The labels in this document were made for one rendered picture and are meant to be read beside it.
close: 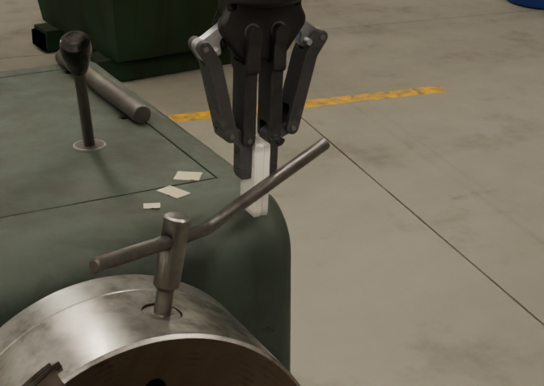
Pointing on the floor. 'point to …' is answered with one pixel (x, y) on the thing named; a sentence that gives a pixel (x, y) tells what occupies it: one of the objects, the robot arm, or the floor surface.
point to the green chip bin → (129, 21)
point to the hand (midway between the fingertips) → (255, 175)
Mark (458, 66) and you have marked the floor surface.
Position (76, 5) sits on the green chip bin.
